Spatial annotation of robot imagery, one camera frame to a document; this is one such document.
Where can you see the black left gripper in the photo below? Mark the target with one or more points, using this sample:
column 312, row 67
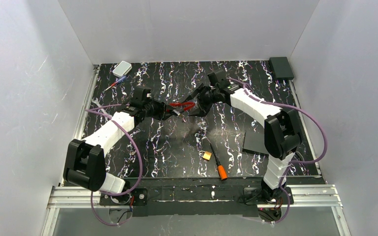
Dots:
column 163, row 110

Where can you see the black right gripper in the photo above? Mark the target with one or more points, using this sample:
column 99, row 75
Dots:
column 205, row 96

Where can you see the red cable lock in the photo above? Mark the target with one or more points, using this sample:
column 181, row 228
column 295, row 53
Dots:
column 182, row 107

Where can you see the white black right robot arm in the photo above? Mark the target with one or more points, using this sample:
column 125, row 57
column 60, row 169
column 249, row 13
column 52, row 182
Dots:
column 282, row 133

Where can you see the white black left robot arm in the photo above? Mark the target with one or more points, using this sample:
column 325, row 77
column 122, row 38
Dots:
column 85, row 159

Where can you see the brass padlock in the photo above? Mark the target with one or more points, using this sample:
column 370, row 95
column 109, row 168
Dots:
column 206, row 155

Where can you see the blue red pen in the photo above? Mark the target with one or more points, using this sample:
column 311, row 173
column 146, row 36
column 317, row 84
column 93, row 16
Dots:
column 119, row 80

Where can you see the white rectangular box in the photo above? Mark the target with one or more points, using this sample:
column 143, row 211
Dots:
column 122, row 69

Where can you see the dark grey flat plate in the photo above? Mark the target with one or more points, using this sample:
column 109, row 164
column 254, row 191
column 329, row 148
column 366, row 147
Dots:
column 253, row 143

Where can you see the small silver wrench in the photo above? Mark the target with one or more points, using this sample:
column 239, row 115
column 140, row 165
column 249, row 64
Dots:
column 100, row 108

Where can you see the black box in corner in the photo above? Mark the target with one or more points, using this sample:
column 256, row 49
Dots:
column 281, row 68

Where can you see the orange handled screwdriver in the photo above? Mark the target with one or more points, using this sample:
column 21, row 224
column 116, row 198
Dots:
column 221, row 170

